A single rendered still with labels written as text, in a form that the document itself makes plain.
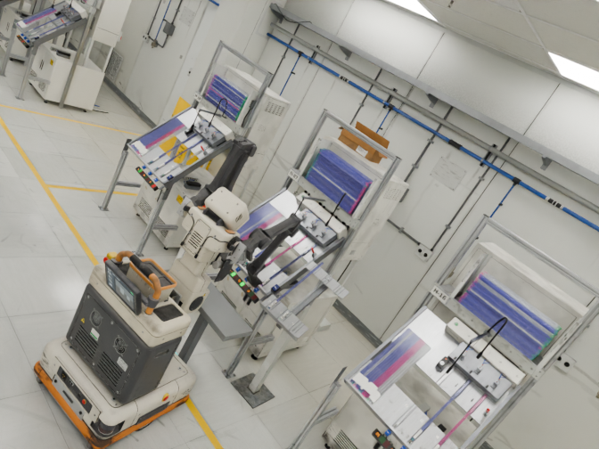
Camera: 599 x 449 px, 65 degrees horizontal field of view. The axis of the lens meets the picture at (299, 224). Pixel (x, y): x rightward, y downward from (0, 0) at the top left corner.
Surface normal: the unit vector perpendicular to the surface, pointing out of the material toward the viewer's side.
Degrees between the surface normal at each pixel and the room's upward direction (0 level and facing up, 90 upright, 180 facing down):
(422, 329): 44
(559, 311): 90
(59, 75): 90
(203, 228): 82
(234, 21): 90
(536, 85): 90
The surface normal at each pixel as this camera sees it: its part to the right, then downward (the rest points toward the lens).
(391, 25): -0.62, -0.04
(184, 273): -0.42, -0.05
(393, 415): -0.10, -0.62
